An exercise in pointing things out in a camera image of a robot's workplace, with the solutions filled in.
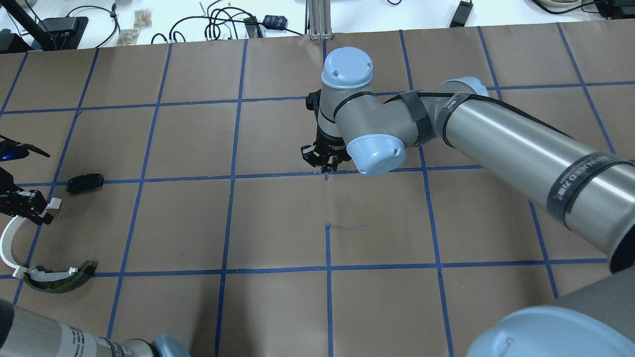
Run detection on aluminium frame post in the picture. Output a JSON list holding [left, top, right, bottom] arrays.
[[305, 0, 333, 41]]

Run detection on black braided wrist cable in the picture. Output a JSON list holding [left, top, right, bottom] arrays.
[[382, 90, 571, 139]]

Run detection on white curved plastic part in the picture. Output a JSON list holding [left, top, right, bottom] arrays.
[[1, 197, 62, 279]]

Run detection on small black flat part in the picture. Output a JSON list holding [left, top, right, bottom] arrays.
[[66, 173, 104, 194]]

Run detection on black power adapter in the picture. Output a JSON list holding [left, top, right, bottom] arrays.
[[449, 0, 473, 28]]

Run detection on black curved brake shoe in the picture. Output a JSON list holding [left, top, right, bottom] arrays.
[[23, 261, 98, 294]]

